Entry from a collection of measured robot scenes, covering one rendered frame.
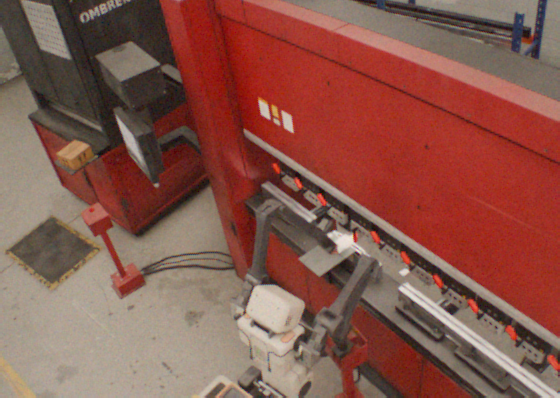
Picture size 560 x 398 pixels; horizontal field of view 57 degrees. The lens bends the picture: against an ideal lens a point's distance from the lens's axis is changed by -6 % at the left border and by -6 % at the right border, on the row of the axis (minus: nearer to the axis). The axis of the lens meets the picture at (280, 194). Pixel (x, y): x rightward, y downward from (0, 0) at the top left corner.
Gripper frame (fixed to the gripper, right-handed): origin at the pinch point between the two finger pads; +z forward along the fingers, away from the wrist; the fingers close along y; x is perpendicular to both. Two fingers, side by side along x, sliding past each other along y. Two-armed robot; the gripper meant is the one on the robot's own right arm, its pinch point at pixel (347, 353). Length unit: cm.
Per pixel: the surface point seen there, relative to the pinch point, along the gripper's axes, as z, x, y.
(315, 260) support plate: -23, 45, 17
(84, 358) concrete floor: 37, 144, -154
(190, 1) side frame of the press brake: -148, 129, 40
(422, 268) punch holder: -42, -12, 49
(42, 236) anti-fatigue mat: 34, 306, -159
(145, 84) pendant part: -117, 139, -3
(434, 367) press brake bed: 4.8, -34.1, 29.9
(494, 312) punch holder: -44, -52, 56
